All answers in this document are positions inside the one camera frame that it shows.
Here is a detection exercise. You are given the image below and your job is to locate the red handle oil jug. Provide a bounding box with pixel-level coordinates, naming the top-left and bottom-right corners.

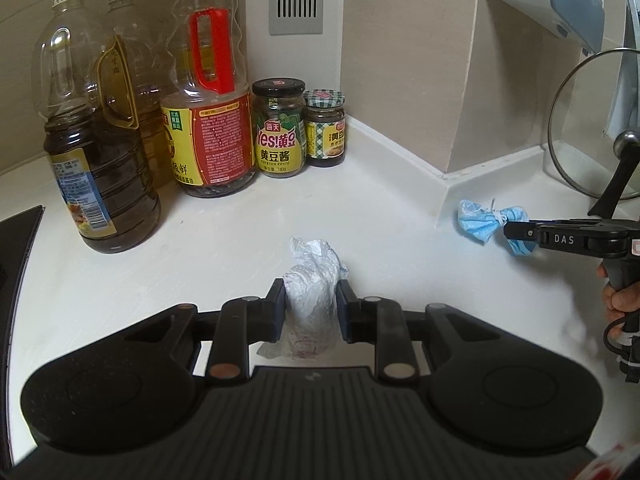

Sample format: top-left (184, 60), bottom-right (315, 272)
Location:
top-left (160, 0), bottom-right (255, 198)

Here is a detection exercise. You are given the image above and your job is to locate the glass pot lid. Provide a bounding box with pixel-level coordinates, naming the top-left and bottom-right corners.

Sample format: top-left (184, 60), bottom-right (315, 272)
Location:
top-left (546, 47), bottom-right (639, 219)

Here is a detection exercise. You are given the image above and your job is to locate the blue face mask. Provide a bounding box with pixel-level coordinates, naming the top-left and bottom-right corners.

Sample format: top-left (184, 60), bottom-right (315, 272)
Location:
top-left (457, 200), bottom-right (529, 244)

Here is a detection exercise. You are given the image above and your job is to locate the black gas stove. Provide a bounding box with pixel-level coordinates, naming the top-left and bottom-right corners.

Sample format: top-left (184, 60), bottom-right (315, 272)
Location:
top-left (0, 204), bottom-right (47, 466)

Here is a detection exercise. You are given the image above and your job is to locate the green label sauce jar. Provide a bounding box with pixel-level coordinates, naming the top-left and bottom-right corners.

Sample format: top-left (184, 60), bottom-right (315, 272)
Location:
top-left (252, 77), bottom-right (307, 178)

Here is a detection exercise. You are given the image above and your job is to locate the person right hand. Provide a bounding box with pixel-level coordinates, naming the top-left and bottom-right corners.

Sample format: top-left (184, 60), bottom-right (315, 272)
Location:
top-left (602, 283), bottom-right (640, 323)

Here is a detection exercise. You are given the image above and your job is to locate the checkered lid sauce jar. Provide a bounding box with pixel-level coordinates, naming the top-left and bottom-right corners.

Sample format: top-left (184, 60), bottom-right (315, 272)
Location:
top-left (304, 89), bottom-right (346, 167)

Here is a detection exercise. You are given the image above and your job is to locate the white tissue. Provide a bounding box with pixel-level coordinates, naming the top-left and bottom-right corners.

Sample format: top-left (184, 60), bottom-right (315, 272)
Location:
top-left (257, 237), bottom-right (348, 360)

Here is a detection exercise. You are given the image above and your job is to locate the dark soy sauce jug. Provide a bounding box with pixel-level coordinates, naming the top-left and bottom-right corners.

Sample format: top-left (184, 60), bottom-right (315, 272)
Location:
top-left (30, 0), bottom-right (160, 254)

